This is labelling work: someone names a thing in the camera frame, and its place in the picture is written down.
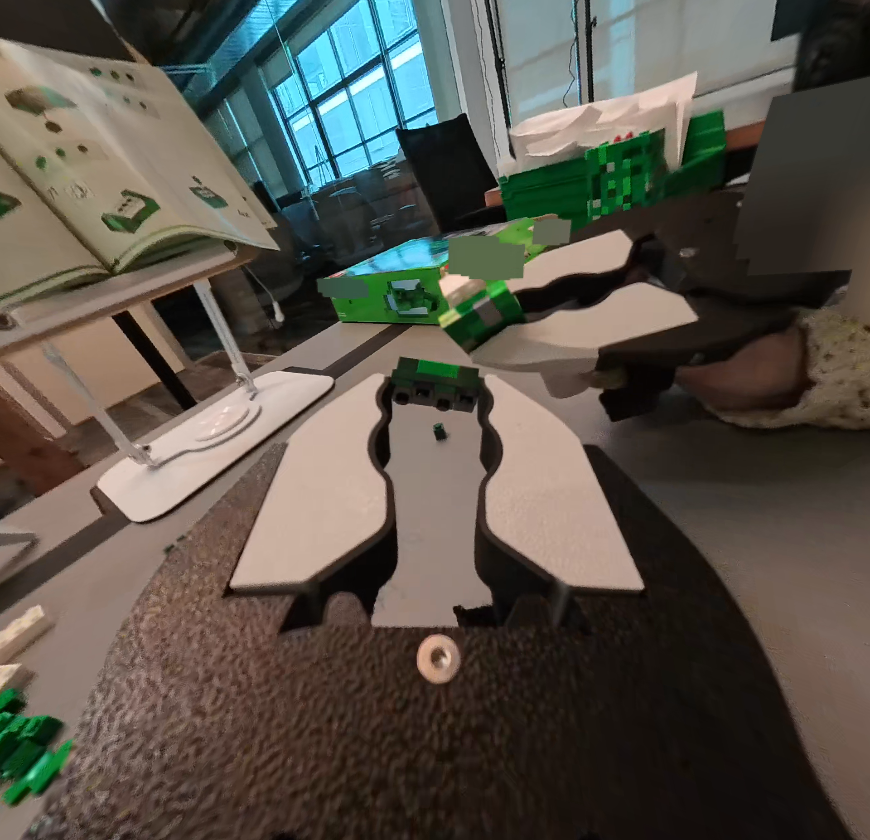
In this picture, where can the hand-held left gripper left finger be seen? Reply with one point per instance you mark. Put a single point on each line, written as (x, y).
(319, 500)

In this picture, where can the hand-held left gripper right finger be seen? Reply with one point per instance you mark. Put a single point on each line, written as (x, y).
(550, 507)

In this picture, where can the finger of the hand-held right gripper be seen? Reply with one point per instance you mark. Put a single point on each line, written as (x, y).
(612, 323)
(598, 255)

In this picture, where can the green and white lego assembly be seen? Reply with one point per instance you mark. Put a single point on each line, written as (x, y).
(482, 313)

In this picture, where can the green lego plate piece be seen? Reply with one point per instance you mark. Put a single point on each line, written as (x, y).
(435, 377)

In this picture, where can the person's right forearm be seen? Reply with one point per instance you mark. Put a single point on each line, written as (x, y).
(839, 364)

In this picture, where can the green lego box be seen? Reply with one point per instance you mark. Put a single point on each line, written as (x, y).
(387, 289)

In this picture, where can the white lego piece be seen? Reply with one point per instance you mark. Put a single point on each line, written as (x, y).
(20, 629)

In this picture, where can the pile of green lego bricks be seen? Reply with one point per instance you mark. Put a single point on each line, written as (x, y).
(27, 751)

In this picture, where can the lego instruction booklet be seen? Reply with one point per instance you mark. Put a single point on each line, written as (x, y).
(102, 173)

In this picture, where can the person's right hand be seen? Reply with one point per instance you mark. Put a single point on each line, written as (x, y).
(747, 377)

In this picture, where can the green box with papers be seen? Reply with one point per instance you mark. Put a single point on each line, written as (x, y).
(612, 173)

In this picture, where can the white book stand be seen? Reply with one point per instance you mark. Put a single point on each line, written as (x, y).
(217, 425)

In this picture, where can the black office chair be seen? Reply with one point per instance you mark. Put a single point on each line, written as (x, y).
(448, 173)

